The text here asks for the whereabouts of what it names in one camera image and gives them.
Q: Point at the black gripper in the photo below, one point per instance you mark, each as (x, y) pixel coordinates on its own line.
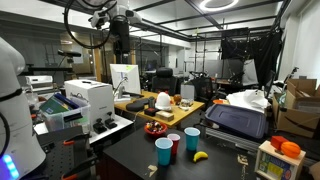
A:
(120, 30)

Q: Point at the blue plastic cup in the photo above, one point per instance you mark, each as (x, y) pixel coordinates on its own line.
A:
(163, 147)
(192, 136)

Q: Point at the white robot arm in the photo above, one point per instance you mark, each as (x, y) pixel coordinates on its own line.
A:
(25, 155)

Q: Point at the colourful small toys in bowl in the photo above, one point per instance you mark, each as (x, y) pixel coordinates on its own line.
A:
(154, 126)

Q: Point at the red bowl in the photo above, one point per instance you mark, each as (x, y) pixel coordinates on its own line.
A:
(156, 134)

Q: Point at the red plastic cup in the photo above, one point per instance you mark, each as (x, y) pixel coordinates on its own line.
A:
(175, 138)

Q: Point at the white computer monitor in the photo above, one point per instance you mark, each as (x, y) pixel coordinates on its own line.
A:
(125, 80)

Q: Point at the black office chair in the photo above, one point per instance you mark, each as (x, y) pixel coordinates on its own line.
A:
(164, 80)

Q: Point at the white equipment box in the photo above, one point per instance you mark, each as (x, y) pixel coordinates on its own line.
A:
(98, 95)

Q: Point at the black cylindrical speaker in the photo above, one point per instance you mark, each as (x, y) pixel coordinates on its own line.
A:
(151, 103)

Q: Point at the black wrist rest pad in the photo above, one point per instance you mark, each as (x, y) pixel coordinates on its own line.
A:
(137, 105)

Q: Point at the white plush chicken toy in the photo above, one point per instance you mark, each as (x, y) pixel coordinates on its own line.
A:
(163, 102)

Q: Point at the brown toy football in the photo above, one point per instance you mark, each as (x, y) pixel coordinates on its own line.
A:
(177, 98)

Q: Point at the wooden desk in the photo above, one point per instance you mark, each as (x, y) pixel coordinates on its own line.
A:
(179, 114)

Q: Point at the tan cardboard box small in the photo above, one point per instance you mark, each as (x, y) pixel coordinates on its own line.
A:
(165, 115)

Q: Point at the clear plastic storage bin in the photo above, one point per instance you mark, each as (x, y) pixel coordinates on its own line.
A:
(58, 115)

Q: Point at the yellow toy banana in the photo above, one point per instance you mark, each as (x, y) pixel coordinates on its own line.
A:
(200, 155)

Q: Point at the blue plastic bin lid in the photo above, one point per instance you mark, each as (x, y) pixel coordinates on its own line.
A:
(242, 120)

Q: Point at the red toy block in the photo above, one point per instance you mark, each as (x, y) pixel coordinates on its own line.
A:
(277, 141)

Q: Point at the large cardboard box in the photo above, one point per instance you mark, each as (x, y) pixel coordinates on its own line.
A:
(297, 110)

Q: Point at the wooden toy crate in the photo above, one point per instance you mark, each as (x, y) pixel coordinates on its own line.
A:
(272, 165)

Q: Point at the orange toy basketball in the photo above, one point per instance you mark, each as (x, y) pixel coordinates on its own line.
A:
(290, 149)

